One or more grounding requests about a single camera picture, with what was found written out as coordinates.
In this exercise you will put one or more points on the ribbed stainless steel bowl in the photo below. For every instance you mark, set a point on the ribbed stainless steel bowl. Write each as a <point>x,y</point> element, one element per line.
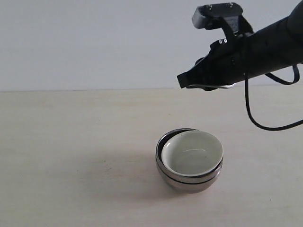
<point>159,148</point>

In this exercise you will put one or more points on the smooth stainless steel bowl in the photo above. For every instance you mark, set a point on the smooth stainless steel bowl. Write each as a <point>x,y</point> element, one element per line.
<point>197,185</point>

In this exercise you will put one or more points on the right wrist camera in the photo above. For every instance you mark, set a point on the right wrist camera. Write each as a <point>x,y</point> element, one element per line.
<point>227,16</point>

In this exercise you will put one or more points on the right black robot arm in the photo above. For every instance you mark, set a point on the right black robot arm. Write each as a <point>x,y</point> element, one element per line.
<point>274,47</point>

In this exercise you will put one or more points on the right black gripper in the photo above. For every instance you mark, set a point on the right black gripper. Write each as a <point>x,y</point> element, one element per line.
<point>225,68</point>

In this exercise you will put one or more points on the cream ceramic floral bowl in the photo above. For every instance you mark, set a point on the cream ceramic floral bowl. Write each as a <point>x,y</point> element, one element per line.
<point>192,153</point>

